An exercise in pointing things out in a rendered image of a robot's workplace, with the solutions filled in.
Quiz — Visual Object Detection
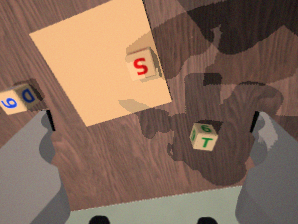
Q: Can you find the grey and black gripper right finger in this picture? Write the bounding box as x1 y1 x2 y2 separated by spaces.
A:
235 111 298 224

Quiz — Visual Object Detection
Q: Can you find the peach mat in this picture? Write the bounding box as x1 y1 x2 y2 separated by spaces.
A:
29 0 172 126

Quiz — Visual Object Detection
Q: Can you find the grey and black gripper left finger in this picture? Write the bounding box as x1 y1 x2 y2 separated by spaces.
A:
0 110 71 224

